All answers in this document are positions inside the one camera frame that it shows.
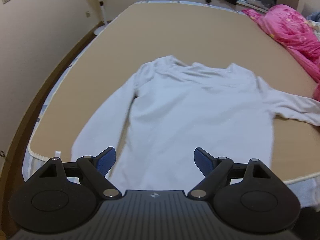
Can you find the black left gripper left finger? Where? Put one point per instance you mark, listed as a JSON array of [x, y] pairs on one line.
[[62, 196]]

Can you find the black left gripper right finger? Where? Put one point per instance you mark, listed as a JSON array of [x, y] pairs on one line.
[[248, 197]]

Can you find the white long-sleeve shirt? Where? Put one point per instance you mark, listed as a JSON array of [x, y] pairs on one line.
[[170, 109]]

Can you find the pink floral quilt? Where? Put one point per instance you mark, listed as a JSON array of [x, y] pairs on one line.
[[290, 29]]

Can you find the tan mattress bed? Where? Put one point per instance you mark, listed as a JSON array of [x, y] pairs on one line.
[[191, 33]]

